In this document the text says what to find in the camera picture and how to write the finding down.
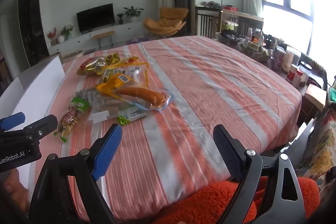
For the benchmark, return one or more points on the person's left hand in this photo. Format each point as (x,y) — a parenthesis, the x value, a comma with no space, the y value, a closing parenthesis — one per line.
(10,188)

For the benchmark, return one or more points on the clear packet with green edge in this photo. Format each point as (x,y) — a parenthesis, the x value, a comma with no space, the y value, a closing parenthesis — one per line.
(105,115)

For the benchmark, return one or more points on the woven basket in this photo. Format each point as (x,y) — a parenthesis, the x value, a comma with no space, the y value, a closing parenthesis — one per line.
(256,52)

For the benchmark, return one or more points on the cluster of small bottles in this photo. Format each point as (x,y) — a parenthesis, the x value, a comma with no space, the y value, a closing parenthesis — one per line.
(260,37)

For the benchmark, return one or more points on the wooden bench with metal legs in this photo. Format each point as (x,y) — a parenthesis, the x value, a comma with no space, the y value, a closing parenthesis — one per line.
(103,34)

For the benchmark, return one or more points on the gold red snack bag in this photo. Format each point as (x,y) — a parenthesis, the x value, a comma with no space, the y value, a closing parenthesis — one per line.
(90,66)

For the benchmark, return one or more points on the orange fluffy cushion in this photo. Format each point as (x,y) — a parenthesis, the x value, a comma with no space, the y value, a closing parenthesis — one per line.
(210,203)

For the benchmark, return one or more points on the small potted plant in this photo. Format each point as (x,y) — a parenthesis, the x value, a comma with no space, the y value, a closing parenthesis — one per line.
(120,18)

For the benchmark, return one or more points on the yellow sausage packet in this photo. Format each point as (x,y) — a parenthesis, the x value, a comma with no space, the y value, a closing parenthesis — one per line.
(141,96)

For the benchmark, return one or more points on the large green potted plant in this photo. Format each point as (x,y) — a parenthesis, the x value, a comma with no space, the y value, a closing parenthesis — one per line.
(133,12)

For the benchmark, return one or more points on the wooden slatted rack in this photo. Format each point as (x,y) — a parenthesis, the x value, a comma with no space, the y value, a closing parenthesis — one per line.
(207,22)

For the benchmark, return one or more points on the orange lounge chair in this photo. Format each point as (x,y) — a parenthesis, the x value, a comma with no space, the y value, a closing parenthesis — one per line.
(165,23)

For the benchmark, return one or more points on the orange white striped tablecloth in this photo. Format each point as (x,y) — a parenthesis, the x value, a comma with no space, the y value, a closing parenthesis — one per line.
(210,82)

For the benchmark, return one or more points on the white round vase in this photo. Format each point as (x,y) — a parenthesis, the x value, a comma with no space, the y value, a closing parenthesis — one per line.
(61,39)

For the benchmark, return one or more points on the green pot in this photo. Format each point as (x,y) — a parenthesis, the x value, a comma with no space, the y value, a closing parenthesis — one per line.
(229,26)

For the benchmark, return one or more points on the white television cabinet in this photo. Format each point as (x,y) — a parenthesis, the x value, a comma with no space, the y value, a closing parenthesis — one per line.
(126,31)

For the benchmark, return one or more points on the red flower plant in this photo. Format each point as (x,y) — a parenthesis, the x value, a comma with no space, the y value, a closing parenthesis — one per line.
(52,36)

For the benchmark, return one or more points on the clear glass jar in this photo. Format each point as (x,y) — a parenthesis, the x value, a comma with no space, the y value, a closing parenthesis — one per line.
(292,57)

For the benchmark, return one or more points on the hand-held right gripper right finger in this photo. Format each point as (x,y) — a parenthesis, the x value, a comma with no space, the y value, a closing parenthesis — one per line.
(228,155)

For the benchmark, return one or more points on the yellow-edged clear snack bag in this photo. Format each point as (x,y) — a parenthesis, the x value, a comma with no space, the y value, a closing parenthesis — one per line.
(123,72)

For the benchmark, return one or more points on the black television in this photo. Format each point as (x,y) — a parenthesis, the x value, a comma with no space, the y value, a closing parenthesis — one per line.
(95,18)

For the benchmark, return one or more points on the dark-lid glass jar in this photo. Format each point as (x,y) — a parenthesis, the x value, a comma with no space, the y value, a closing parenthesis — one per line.
(307,70)

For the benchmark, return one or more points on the small red snack packet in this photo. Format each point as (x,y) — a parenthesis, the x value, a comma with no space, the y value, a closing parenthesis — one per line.
(67,123)

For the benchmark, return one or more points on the green plant in pale pot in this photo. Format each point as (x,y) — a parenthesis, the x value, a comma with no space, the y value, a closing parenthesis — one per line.
(67,31)

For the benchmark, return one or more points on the green white snack packet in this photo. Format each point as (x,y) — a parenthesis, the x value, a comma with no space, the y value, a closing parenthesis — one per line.
(80,105)

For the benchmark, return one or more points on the floral printed sofa cover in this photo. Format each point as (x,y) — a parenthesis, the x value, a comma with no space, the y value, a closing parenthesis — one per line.
(323,140)

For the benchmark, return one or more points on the white cardboard box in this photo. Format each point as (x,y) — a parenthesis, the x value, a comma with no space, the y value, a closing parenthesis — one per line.
(39,98)

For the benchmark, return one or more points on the brown box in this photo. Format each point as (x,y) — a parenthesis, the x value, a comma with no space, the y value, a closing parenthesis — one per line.
(315,96)

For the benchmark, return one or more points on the dark glass display cabinet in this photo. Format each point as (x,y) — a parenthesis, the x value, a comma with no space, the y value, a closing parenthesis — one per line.
(31,24)

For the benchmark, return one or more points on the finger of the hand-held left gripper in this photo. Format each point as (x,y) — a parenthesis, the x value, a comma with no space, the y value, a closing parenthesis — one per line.
(39,128)
(11,120)

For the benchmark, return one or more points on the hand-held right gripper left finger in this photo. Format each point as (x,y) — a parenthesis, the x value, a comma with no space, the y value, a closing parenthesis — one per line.
(107,153)

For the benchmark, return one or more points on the yellow snack packet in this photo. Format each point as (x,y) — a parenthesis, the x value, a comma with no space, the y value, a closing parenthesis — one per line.
(113,59)

